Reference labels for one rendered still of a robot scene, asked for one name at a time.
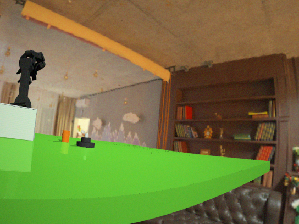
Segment orange knob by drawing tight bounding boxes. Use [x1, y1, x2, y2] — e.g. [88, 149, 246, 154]
[62, 130, 70, 143]

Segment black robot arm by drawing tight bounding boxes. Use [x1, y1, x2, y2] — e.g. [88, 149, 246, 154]
[10, 50, 46, 108]

